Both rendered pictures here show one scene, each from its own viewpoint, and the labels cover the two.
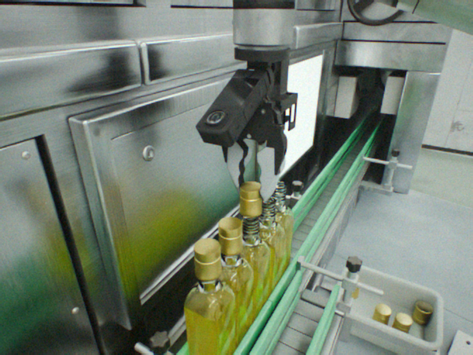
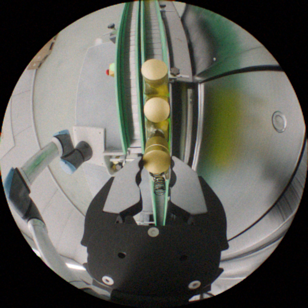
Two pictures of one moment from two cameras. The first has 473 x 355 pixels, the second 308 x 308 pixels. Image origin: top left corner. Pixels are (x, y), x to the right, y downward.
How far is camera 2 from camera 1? 0.39 m
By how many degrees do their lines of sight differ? 42
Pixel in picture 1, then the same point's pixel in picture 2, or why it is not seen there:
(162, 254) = (208, 104)
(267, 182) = (128, 167)
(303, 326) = (137, 134)
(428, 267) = not seen: hidden behind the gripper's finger
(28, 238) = (243, 34)
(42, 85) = not seen: outside the picture
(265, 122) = (105, 259)
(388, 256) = not seen: hidden behind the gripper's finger
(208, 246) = (151, 68)
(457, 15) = (55, 267)
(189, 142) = (247, 185)
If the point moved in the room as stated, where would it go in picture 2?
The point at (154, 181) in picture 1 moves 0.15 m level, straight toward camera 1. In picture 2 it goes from (252, 114) to (166, 23)
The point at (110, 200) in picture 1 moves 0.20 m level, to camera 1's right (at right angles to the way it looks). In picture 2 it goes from (250, 55) to (96, 125)
